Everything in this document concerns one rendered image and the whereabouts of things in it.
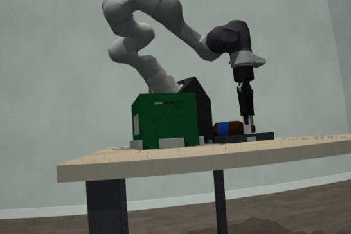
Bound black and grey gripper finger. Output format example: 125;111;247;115
237;83;252;134
249;85;255;125

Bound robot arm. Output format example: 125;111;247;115
102;0;266;93

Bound brown bottle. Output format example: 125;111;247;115
213;121;256;137

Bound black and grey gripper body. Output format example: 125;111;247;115
233;65;254;94

